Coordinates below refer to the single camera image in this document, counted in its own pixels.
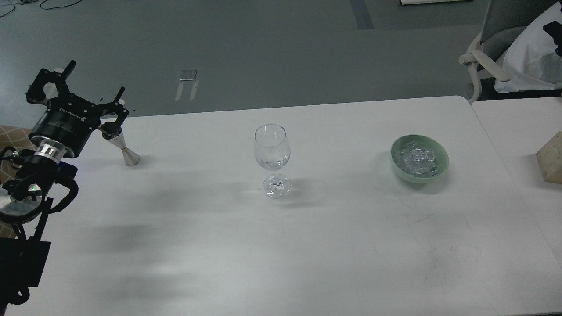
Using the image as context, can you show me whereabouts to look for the beige speckled block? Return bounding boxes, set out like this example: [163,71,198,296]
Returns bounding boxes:
[536,131,562,184]

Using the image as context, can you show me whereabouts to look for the clear ice cubes pile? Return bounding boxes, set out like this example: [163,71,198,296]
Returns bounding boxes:
[393,148,440,178]

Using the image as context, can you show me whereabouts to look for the green ceramic bowl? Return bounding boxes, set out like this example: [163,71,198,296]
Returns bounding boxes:
[390,134,450,184]

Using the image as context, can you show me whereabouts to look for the black floor cable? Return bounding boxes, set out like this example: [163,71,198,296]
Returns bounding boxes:
[0,0,84,18]

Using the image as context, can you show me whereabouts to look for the plaid beige sofa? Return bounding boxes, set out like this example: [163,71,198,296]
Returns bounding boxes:
[0,125,36,239]

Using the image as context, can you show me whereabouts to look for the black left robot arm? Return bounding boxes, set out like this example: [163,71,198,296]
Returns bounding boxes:
[1,60,129,312]

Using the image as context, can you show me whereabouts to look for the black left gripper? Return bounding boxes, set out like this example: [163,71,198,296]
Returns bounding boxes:
[25,60,130,159]

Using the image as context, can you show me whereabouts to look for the clear wine glass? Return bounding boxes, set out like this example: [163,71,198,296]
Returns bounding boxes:
[254,123,292,199]

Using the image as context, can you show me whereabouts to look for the steel cocktail jigger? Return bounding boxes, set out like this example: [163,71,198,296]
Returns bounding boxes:
[102,128,142,167]

